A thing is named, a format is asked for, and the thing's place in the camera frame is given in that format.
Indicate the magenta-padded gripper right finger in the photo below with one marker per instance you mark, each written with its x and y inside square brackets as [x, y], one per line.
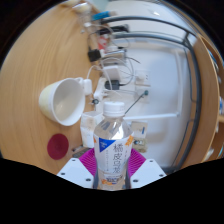
[146, 173]

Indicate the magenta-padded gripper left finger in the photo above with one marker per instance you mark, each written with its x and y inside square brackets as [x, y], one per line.
[75, 173]

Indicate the clear drink bottle white cap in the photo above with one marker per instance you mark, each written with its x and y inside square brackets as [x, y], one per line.
[112, 140]

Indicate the flat round red coaster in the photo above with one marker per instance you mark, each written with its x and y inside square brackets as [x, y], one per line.
[57, 146]

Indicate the small white translucent container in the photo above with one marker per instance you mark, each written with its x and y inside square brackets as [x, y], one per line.
[87, 130]

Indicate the thin rod with teal tip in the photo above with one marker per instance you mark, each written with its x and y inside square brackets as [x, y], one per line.
[136, 101]

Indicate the white ceramic cup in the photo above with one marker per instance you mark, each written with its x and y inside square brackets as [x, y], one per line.
[63, 101]

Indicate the white power strip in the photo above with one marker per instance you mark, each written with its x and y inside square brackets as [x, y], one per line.
[100, 89]

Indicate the wooden shelf unit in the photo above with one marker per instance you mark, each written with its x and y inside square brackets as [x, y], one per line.
[213, 110]

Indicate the black power adapter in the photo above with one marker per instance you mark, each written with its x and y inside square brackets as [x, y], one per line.
[112, 84]

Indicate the white power adapter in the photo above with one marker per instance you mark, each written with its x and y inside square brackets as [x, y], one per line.
[111, 72]

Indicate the black plug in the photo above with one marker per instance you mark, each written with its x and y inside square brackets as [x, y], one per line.
[94, 55]

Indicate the blue pen-shaped tool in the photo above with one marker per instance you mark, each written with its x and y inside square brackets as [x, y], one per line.
[101, 15]

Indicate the black metal tube frame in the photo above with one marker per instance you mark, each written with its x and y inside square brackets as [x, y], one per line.
[196, 83]

